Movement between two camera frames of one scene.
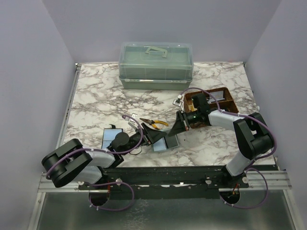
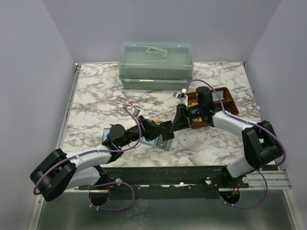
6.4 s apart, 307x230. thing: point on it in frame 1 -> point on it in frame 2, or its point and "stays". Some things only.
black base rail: x=164 y=182 stays
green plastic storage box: x=156 y=65 stays
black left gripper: x=150 y=135 -> x=149 y=130
